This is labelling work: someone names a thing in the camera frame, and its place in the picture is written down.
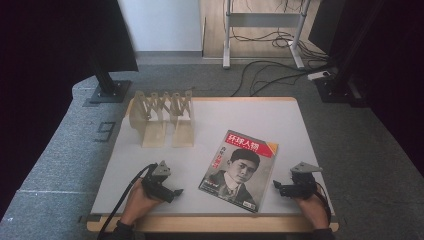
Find black floor cables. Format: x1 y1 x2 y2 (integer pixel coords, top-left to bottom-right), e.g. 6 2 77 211
229 0 334 98

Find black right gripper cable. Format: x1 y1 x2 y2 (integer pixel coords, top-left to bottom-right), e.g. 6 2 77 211
314 181 334 225

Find white metal desk frame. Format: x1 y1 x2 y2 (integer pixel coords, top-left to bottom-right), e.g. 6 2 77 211
222 0 313 70

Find black curtain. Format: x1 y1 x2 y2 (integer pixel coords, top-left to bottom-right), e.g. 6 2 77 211
308 0 424 178
0 0 140 214

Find black metal stand with base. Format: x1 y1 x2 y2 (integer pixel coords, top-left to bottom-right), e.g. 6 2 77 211
89 49 133 105
313 0 384 108

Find white power strip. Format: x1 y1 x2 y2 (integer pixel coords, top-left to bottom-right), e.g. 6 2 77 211
306 70 332 81

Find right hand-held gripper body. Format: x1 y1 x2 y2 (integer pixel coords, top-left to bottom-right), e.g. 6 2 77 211
281 161 324 201

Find person's left hand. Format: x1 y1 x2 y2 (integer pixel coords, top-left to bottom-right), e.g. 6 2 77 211
119 181 162 227

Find wooden folding book rack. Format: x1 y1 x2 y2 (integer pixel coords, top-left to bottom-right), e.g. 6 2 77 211
128 89 196 149

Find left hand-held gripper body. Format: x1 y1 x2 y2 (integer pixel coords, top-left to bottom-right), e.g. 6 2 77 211
140 160 176 204

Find person's right hand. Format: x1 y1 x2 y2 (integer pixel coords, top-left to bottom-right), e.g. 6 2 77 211
293 188 332 231

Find magazine with portrait cover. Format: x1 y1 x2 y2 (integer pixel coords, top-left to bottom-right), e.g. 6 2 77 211
198 129 280 214

